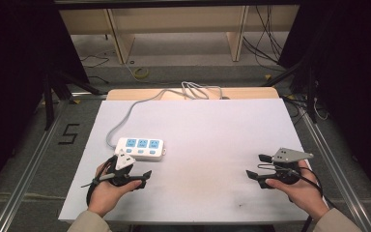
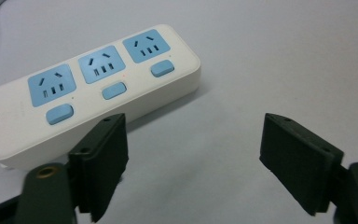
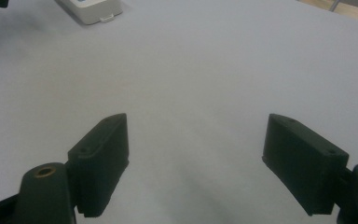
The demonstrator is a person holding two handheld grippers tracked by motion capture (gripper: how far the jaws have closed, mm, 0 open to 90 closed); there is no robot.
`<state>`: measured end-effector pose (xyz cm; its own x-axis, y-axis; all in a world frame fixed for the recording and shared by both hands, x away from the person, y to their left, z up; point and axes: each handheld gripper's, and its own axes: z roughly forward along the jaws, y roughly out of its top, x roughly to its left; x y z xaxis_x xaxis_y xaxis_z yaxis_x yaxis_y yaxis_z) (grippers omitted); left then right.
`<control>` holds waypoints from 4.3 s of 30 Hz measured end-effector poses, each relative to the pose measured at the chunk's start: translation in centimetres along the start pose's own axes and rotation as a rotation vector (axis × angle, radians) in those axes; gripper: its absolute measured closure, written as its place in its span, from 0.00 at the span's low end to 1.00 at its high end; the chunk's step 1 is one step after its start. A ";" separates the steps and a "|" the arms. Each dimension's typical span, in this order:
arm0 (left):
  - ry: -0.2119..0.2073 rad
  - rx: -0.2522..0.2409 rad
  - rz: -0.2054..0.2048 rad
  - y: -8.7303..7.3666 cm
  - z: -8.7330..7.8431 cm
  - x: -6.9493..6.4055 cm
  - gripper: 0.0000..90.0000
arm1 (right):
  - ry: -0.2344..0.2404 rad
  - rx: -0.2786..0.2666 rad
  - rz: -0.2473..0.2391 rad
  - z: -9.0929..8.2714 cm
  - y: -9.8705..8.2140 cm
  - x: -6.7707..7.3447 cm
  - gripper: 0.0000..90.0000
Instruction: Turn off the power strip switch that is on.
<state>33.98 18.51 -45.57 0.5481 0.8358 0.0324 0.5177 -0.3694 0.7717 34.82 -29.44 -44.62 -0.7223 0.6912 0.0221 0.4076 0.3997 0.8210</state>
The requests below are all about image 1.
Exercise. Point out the person's right hand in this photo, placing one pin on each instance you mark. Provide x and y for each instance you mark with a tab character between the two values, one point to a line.
302	193

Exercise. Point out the black curtain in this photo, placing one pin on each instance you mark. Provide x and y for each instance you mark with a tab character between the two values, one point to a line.
16	64
354	64

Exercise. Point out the light wooden desk frame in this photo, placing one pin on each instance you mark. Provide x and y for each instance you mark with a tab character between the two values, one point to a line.
180	17

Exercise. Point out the aluminium rail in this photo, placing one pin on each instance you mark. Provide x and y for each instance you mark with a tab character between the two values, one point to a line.
29	167
335	167

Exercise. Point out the person's left hand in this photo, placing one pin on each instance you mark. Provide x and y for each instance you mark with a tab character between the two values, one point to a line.
106	196

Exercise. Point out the wooden table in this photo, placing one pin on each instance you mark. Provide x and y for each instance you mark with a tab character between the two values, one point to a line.
248	93

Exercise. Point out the yellow tape roll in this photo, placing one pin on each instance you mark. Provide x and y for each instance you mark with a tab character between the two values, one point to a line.
141	73

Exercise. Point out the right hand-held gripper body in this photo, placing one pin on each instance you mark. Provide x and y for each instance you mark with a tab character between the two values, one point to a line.
290	156

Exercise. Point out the black metal stand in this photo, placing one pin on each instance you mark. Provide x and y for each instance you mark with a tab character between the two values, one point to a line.
310	96
49	103

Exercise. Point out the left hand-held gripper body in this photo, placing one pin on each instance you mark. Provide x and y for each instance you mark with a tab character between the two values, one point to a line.
119	175

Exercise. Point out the white power strip blue sockets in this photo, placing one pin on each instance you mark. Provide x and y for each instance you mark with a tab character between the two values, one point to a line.
145	150

